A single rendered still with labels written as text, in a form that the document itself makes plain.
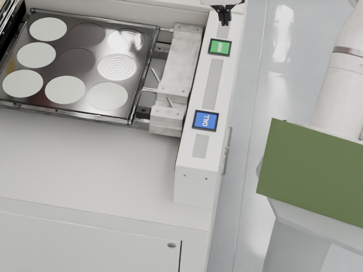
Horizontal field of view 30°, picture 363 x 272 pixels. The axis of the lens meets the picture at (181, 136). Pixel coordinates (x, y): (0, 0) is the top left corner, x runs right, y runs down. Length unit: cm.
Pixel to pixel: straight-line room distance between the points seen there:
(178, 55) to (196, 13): 13
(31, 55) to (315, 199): 81
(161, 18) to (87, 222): 63
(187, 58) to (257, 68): 134
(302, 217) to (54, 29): 83
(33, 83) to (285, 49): 176
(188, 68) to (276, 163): 42
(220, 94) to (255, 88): 143
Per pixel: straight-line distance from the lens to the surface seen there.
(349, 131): 152
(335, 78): 154
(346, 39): 155
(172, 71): 178
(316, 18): 348
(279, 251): 185
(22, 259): 183
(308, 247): 179
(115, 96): 169
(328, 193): 154
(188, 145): 150
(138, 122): 170
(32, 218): 165
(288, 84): 309
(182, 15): 188
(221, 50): 173
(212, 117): 156
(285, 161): 150
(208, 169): 146
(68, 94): 170
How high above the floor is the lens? 209
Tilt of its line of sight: 48 degrees down
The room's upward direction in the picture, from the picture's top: 4 degrees clockwise
